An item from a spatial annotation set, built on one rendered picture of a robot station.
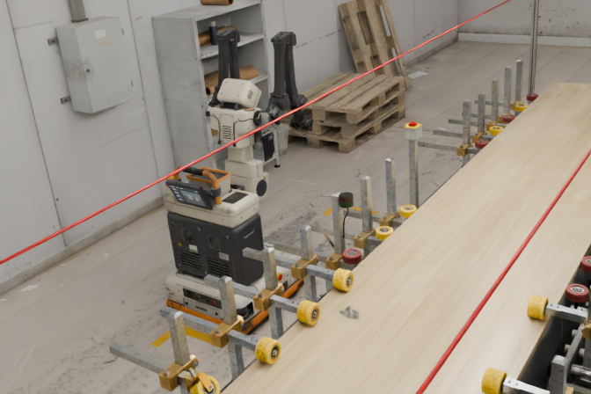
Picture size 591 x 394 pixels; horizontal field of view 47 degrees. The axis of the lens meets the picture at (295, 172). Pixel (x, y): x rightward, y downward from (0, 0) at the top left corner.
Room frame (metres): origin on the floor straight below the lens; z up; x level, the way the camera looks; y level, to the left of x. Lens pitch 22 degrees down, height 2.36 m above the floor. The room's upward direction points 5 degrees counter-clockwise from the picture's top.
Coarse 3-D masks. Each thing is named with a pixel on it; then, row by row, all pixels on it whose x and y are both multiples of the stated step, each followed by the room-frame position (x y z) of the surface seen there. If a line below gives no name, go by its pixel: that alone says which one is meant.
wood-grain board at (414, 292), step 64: (512, 128) 3.94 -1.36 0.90; (576, 128) 3.84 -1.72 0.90; (448, 192) 3.11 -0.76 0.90; (512, 192) 3.04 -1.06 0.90; (576, 192) 2.97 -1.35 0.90; (384, 256) 2.52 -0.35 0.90; (448, 256) 2.48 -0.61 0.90; (512, 256) 2.43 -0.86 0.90; (576, 256) 2.38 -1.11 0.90; (320, 320) 2.10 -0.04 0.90; (384, 320) 2.06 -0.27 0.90; (448, 320) 2.03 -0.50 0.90; (512, 320) 1.99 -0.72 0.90; (256, 384) 1.78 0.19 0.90; (320, 384) 1.75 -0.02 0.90; (384, 384) 1.72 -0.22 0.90; (448, 384) 1.69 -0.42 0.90
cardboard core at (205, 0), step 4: (200, 0) 5.84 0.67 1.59; (204, 0) 5.81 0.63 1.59; (208, 0) 5.78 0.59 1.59; (212, 0) 5.76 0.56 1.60; (216, 0) 5.73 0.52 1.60; (220, 0) 5.71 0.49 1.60; (224, 0) 5.68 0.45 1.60; (228, 0) 5.75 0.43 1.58; (232, 0) 5.72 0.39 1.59; (204, 4) 5.85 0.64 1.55; (208, 4) 5.81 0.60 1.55; (212, 4) 5.79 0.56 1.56; (216, 4) 5.76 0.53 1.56; (220, 4) 5.73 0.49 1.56; (224, 4) 5.70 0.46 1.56; (228, 4) 5.68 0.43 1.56
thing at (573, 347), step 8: (576, 336) 1.95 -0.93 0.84; (576, 344) 1.91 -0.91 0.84; (584, 344) 2.00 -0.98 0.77; (568, 352) 1.87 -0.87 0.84; (576, 352) 1.89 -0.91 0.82; (568, 360) 1.83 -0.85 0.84; (576, 360) 1.90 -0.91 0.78; (568, 368) 1.81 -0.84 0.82; (568, 376) 1.82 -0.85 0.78; (576, 376) 1.91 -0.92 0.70; (576, 384) 1.85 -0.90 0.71
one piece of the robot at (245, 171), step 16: (224, 112) 3.76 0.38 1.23; (240, 112) 3.71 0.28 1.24; (256, 112) 3.75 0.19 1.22; (224, 128) 3.76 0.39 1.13; (240, 128) 3.69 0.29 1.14; (256, 128) 3.74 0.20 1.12; (224, 144) 3.75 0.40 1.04; (240, 144) 3.71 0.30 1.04; (240, 160) 3.75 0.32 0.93; (256, 160) 3.81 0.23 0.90; (240, 176) 3.77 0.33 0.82; (256, 176) 3.75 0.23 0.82; (256, 192) 3.73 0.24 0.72
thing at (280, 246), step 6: (276, 246) 2.79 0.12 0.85; (282, 246) 2.77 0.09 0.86; (288, 246) 2.76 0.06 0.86; (294, 246) 2.75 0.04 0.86; (288, 252) 2.75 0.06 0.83; (294, 252) 2.73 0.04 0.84; (300, 252) 2.71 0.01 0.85; (318, 252) 2.68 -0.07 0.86; (318, 258) 2.65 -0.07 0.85; (324, 258) 2.63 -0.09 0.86; (342, 258) 2.61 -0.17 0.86; (342, 264) 2.58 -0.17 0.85; (348, 264) 2.56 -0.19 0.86; (354, 264) 2.55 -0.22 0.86
